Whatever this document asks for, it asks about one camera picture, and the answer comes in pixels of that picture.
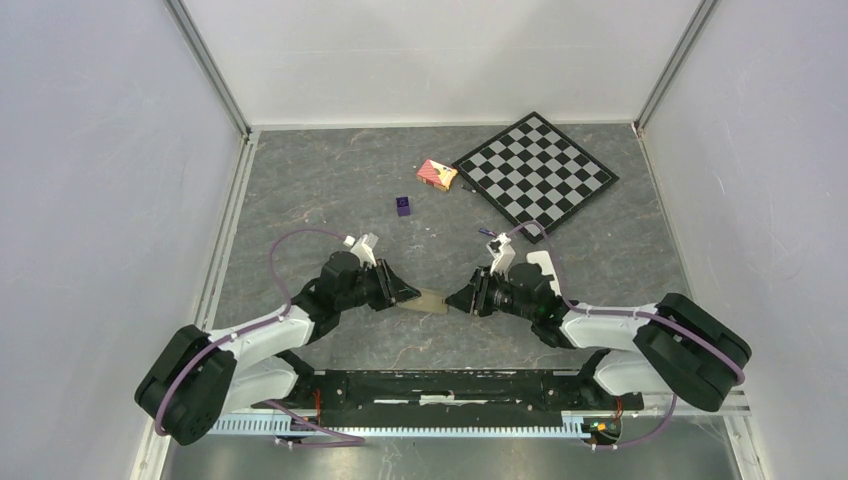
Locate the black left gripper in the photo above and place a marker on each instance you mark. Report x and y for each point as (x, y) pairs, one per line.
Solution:
(392, 289)

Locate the black and white chessboard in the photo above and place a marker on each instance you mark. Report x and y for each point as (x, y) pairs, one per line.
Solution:
(531, 170)

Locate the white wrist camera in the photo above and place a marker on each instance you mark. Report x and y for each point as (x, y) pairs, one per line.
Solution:
(363, 248)
(502, 254)

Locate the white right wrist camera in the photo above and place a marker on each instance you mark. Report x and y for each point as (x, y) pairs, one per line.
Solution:
(502, 254)

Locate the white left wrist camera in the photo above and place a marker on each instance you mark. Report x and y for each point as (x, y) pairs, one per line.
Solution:
(363, 248)

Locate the purple plastic block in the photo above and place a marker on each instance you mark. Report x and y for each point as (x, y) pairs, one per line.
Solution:
(403, 207)

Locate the red playing card box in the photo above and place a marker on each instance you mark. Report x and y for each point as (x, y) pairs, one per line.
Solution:
(436, 175)

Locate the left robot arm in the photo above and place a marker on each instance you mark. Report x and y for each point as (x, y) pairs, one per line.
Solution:
(200, 376)

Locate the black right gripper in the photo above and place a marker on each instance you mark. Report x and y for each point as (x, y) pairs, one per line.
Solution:
(473, 297)

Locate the red and white remote control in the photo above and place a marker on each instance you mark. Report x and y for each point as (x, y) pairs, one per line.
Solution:
(546, 280)

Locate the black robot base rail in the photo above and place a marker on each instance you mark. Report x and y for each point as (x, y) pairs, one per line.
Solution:
(450, 403)

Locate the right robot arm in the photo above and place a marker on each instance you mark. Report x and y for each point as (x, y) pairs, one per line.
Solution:
(672, 346)

